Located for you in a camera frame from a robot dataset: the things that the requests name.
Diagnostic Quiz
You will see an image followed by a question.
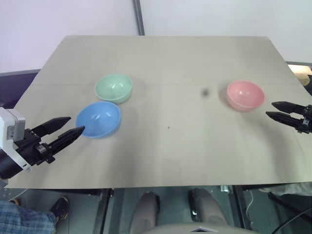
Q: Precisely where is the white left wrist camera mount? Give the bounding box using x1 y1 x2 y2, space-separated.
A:
0 107 33 172

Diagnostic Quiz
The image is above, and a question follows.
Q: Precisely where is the light wooden object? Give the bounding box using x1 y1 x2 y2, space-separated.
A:
287 63 312 86

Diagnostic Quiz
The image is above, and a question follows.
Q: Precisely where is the person's leg in plaid trousers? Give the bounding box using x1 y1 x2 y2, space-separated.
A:
0 199 58 234

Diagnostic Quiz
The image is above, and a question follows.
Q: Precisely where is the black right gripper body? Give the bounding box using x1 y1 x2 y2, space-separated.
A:
295 104 312 135

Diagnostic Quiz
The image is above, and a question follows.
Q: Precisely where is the black shoe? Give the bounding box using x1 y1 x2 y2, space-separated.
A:
50 196 70 224

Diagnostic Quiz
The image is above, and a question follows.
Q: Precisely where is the dark metal table leg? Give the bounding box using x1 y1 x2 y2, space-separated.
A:
231 185 252 230
93 188 115 234

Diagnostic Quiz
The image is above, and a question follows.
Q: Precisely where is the blue plastic bowl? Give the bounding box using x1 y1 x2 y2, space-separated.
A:
75 101 121 139

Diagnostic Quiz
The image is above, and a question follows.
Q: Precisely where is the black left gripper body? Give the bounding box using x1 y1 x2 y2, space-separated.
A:
15 128 56 167

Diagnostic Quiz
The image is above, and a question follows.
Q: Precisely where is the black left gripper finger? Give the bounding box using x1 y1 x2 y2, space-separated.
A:
48 126 86 156
30 117 72 137

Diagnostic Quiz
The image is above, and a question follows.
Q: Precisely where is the pink plastic bowl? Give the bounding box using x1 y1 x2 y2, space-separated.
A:
226 80 266 113

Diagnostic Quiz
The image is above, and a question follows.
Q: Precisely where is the black cable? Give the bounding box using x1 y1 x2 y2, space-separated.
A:
273 208 312 234

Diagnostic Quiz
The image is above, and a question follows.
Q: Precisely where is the dark rounded robot left leg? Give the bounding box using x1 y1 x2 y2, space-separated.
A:
129 192 160 234

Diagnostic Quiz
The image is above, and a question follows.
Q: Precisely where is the grey metal pole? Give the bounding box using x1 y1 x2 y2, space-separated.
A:
132 0 145 36

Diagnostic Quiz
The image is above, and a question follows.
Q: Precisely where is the grey robot torso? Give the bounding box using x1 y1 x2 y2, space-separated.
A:
143 222 247 234

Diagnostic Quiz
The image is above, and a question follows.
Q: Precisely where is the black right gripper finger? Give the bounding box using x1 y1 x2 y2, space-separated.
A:
265 111 303 129
271 101 305 115

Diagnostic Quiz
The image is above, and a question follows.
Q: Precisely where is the dark rounded robot right leg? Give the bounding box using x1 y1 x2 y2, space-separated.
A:
189 187 230 226

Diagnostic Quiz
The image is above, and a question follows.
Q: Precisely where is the dark rounded robot leg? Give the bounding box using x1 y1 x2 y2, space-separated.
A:
189 187 230 226
129 192 160 234

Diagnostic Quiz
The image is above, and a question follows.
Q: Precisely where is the white cable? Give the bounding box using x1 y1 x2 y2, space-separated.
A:
245 190 254 226

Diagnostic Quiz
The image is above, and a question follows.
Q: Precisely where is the green plastic bowl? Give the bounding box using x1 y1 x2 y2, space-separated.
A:
94 73 133 105

